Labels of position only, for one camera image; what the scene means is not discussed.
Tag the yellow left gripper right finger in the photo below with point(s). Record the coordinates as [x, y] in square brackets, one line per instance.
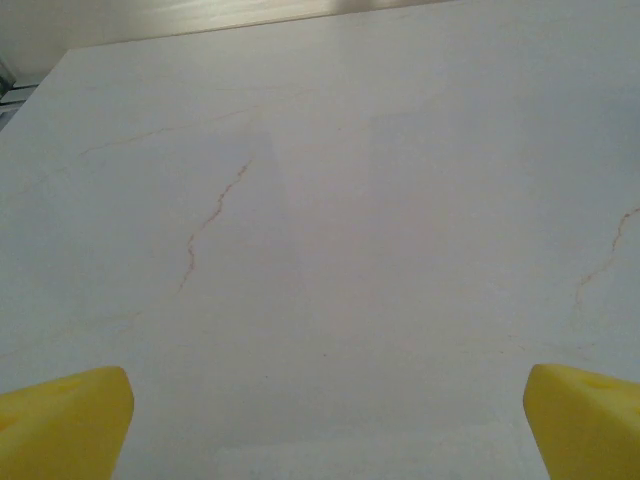
[590, 430]

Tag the aluminium frame side rail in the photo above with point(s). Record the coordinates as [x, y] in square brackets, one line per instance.
[12, 92]

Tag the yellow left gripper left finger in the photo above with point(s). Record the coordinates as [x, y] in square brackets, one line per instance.
[65, 425]

